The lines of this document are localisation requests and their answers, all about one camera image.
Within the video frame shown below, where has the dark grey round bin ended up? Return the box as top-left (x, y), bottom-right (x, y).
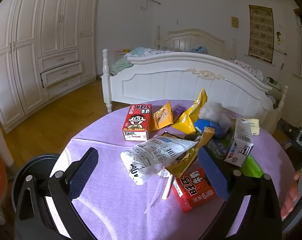
top-left (11, 154), bottom-right (66, 240)

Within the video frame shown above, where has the green gum pack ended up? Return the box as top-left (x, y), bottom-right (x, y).
top-left (208, 140), bottom-right (264, 178)

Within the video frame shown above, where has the yellow chip bag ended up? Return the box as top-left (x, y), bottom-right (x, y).
top-left (172, 88), bottom-right (208, 135)

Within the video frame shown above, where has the white wardrobe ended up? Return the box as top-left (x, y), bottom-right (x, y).
top-left (0, 0), bottom-right (100, 133)

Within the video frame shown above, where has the gold wrapper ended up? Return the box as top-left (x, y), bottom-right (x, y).
top-left (166, 127), bottom-right (215, 186)

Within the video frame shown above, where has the green cloth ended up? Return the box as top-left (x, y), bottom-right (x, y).
top-left (111, 58), bottom-right (134, 75)

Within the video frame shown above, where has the white plastic pouch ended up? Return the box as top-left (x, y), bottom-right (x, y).
top-left (120, 134), bottom-right (199, 186)

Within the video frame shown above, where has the patterned wall hanging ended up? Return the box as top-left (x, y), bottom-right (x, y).
top-left (248, 5), bottom-right (275, 63)

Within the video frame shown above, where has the orange snack packet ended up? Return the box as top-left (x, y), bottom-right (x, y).
top-left (151, 101), bottom-right (174, 131)

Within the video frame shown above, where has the purple wrapper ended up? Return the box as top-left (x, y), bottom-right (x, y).
top-left (171, 105), bottom-right (186, 124)

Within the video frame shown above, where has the pale blue clothes pile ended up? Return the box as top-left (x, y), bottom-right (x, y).
top-left (126, 47), bottom-right (176, 57)

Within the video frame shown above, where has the person's right hand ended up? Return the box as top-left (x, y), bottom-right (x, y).
top-left (281, 170), bottom-right (302, 220)

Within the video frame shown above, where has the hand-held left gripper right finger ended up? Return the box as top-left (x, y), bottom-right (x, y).
top-left (198, 145), bottom-right (283, 240)

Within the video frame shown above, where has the purple tablecloth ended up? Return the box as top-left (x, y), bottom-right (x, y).
top-left (49, 99), bottom-right (295, 240)

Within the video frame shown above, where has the blue wrapper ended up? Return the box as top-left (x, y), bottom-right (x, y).
top-left (194, 119), bottom-right (226, 138)

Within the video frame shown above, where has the white paper slip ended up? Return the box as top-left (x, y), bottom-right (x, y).
top-left (232, 118), bottom-right (260, 135)

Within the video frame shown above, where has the dark box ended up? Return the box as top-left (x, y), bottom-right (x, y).
top-left (276, 119), bottom-right (295, 153)

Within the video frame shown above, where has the white barcode carton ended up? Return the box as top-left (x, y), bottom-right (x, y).
top-left (223, 118), bottom-right (254, 167)

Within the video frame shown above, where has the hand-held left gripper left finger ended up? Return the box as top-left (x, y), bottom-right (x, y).
top-left (16, 147), bottom-right (99, 240)

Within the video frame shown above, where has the white fluffy blue toy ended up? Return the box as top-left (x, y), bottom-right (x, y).
top-left (198, 102), bottom-right (233, 133)

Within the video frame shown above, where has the white stand leg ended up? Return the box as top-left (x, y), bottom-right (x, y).
top-left (0, 55), bottom-right (15, 168)

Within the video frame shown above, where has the red milk carton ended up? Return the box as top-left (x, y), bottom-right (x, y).
top-left (122, 104), bottom-right (153, 141)
top-left (172, 168), bottom-right (216, 213)

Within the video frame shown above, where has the white wooden bed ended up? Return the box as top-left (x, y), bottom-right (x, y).
top-left (101, 29), bottom-right (289, 128)

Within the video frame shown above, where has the white straw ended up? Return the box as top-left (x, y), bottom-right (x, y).
top-left (162, 175), bottom-right (174, 200)

